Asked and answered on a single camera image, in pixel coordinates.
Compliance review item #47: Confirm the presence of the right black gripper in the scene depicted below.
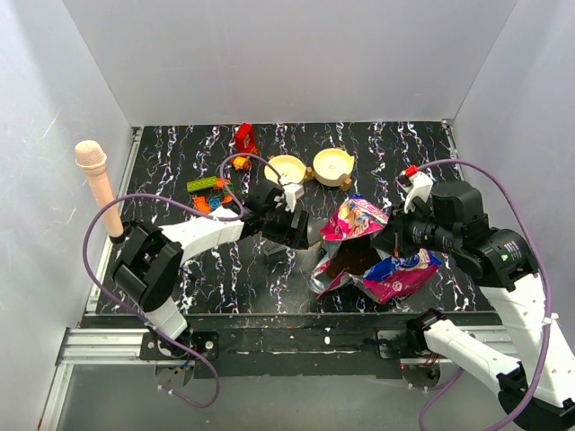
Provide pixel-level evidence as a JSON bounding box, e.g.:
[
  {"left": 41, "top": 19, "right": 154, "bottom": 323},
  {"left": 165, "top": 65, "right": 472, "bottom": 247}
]
[{"left": 369, "top": 199, "right": 459, "bottom": 259}]

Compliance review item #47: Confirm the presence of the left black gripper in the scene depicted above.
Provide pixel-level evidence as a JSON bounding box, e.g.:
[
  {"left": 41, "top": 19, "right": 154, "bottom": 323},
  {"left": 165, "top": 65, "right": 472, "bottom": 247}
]
[{"left": 261, "top": 204, "right": 306, "bottom": 249}]

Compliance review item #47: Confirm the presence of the pink pet food bag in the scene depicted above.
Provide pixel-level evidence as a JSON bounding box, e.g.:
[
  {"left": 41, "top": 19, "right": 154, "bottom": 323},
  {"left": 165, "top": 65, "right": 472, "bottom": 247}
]
[{"left": 311, "top": 194, "right": 441, "bottom": 304}]

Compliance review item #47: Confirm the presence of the clear plastic scoop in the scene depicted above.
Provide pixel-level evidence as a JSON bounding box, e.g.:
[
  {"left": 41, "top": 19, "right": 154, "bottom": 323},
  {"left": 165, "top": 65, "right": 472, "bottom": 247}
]
[{"left": 307, "top": 223, "right": 323, "bottom": 251}]

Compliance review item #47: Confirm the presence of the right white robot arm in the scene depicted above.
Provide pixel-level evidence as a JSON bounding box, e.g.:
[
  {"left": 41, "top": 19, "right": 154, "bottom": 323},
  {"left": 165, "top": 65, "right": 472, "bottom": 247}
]
[{"left": 371, "top": 166, "right": 574, "bottom": 430}]

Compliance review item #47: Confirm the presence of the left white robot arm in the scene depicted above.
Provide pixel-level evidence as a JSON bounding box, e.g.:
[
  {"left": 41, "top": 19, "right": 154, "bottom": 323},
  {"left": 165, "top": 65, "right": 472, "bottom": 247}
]
[{"left": 111, "top": 181, "right": 309, "bottom": 359}]

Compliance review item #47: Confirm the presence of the cream double pet bowl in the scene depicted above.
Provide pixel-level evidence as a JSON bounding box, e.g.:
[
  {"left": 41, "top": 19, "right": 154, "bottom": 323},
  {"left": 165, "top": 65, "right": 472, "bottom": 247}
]
[{"left": 264, "top": 148, "right": 356, "bottom": 191}]

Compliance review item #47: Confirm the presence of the green toy brick plate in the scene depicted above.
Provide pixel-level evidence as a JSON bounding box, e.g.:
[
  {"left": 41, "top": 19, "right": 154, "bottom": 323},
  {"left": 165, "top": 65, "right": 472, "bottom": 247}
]
[{"left": 186, "top": 176, "right": 223, "bottom": 193}]

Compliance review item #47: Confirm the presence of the orange curved toy track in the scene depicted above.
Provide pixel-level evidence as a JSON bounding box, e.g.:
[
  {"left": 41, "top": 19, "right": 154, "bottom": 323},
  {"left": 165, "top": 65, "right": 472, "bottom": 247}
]
[{"left": 190, "top": 178, "right": 234, "bottom": 214}]

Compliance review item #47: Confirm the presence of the red toy block car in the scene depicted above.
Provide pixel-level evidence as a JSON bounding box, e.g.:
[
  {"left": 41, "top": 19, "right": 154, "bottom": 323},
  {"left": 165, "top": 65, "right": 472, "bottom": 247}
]
[{"left": 232, "top": 123, "right": 259, "bottom": 171}]

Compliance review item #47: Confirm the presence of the black microphone tripod stand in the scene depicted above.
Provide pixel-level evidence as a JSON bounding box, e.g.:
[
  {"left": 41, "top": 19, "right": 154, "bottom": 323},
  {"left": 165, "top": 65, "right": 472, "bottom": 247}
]
[{"left": 109, "top": 218, "right": 143, "bottom": 245}]

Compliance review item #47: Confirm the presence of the pink microphone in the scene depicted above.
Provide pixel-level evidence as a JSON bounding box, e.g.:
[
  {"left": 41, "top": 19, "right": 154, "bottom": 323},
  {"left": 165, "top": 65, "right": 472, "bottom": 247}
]
[{"left": 75, "top": 140, "right": 122, "bottom": 236}]

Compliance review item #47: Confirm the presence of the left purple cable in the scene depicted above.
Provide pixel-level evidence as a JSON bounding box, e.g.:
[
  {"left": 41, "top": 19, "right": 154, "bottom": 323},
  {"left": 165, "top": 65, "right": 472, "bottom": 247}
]
[{"left": 82, "top": 153, "right": 288, "bottom": 409}]

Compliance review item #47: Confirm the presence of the aluminium frame rail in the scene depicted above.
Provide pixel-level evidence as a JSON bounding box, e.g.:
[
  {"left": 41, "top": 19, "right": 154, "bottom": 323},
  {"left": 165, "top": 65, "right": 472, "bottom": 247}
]
[{"left": 38, "top": 128, "right": 156, "bottom": 427}]

